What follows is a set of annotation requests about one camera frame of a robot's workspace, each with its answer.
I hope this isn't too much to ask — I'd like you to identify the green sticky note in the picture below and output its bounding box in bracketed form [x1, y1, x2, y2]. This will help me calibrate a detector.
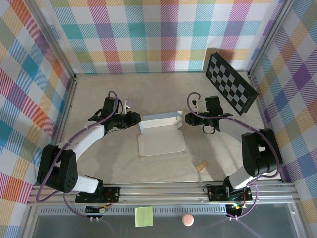
[135, 206, 154, 228]

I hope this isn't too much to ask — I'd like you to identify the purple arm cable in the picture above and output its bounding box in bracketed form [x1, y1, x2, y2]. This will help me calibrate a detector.
[36, 90, 118, 220]
[186, 92, 283, 220]

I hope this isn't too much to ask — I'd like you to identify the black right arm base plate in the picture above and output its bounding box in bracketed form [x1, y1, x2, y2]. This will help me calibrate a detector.
[207, 185, 253, 202]

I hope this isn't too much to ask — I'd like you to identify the aluminium side rail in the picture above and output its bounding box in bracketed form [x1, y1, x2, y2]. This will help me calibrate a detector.
[249, 71, 283, 183]
[47, 74, 79, 174]

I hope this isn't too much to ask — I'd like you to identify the aluminium frame post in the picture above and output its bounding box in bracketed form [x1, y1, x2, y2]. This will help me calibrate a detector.
[247, 0, 295, 75]
[24, 0, 77, 80]

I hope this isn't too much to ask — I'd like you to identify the small circuit board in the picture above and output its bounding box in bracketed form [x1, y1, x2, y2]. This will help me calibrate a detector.
[85, 204, 109, 215]
[226, 203, 246, 211]

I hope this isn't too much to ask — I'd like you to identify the perforated metal strip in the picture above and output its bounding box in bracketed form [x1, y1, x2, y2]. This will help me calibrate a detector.
[39, 207, 231, 215]

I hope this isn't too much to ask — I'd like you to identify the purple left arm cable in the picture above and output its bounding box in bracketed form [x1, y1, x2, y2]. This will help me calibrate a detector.
[36, 90, 118, 220]

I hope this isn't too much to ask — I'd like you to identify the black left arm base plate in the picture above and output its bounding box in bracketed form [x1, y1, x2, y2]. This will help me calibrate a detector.
[75, 186, 121, 204]

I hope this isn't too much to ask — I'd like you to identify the white paper box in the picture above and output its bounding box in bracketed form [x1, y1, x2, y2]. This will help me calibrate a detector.
[137, 110, 186, 162]

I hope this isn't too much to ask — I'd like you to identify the small wooden block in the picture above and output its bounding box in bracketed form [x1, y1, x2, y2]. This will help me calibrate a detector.
[195, 160, 209, 172]

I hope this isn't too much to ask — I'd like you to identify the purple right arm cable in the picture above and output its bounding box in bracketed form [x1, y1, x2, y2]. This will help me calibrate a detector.
[186, 92, 283, 220]

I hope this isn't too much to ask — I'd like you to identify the black and white checkerboard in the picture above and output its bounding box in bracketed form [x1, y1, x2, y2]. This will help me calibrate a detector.
[205, 52, 259, 116]

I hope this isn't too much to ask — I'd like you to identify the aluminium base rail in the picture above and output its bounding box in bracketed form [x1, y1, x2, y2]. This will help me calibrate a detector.
[27, 183, 298, 206]

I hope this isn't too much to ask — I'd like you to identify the pink round disc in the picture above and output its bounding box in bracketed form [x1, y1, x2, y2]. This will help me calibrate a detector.
[181, 213, 195, 227]

